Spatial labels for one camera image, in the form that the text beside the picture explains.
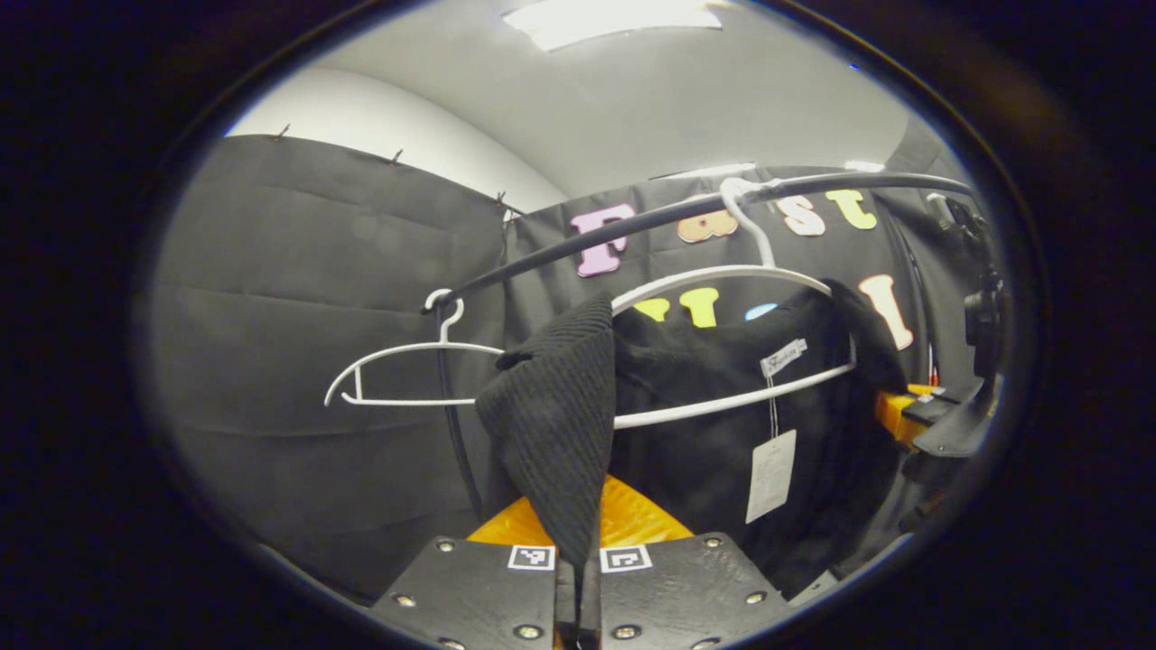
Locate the black knit garment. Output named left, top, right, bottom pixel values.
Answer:
left=476, top=278, right=909, bottom=597

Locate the white paper hang tag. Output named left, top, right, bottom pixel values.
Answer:
left=745, top=429, right=798, bottom=525

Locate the black backdrop cloth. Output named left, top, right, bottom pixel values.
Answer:
left=149, top=113, right=1003, bottom=606

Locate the white clothes hanger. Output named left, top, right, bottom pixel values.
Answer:
left=612, top=177, right=859, bottom=431
left=323, top=289, right=507, bottom=407

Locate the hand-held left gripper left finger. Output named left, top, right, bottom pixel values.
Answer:
left=368, top=497, right=563, bottom=650

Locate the black clothes rack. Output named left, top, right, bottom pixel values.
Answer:
left=420, top=170, right=976, bottom=520

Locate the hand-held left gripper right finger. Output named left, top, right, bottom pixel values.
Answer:
left=592, top=474, right=790, bottom=650

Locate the empty white clothes hanger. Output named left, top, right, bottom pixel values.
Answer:
left=323, top=289, right=507, bottom=407

